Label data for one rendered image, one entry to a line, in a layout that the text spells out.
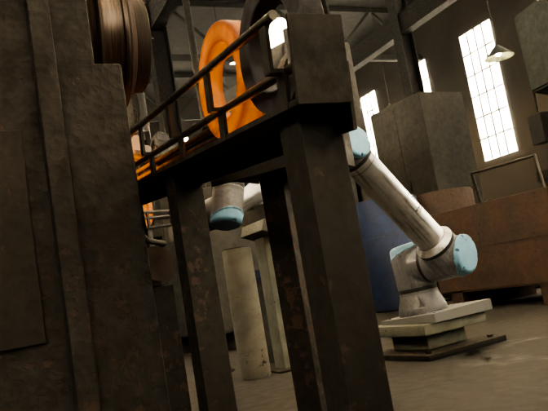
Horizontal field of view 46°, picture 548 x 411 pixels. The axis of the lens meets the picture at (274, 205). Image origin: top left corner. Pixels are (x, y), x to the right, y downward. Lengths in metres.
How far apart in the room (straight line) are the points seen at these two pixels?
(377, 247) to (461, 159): 2.06
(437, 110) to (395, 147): 0.58
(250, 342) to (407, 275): 0.66
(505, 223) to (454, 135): 3.07
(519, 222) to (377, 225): 1.55
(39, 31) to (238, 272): 1.44
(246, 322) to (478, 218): 1.88
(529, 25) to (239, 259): 5.03
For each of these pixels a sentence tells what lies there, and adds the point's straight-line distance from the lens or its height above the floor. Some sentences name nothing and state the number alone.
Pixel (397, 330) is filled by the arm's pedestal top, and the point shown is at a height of 0.10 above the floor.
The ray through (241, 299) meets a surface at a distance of 2.58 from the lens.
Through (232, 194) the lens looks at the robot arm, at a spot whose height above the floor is 0.61.
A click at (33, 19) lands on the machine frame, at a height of 0.95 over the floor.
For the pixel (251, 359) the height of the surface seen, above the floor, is 0.08.
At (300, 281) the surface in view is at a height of 0.34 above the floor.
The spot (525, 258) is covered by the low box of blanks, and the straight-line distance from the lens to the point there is 3.85.
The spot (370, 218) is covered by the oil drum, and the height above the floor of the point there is 0.74.
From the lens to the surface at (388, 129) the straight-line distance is 7.04.
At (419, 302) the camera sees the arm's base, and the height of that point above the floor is 0.19.
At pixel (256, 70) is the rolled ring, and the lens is 0.92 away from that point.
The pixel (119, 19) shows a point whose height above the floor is 1.09.
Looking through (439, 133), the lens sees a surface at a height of 1.56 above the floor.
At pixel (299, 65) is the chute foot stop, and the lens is 0.77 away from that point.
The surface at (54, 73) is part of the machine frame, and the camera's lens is 1.40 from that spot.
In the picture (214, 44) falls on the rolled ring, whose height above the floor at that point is 0.74.
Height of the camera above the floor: 0.35
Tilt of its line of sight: 7 degrees up
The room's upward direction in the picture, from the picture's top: 10 degrees counter-clockwise
